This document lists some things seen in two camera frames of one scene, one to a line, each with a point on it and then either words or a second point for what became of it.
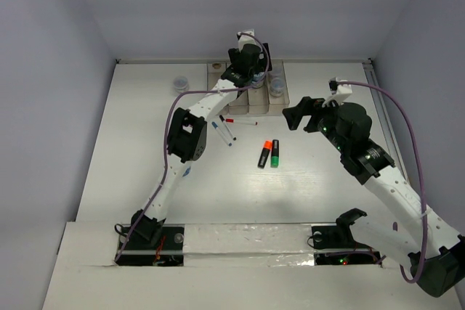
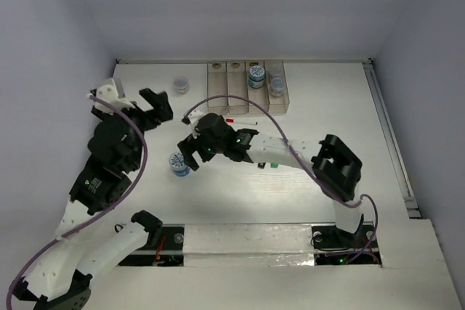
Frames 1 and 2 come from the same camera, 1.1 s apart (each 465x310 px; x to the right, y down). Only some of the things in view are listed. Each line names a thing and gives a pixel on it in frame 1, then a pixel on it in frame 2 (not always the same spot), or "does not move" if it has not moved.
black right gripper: [294, 114] -> [187, 145]
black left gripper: [261, 63] -> [161, 112]
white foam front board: [226, 267] does not move
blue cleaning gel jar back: [258, 80] does not move
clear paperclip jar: [181, 84] does not move
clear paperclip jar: [277, 87] does not move
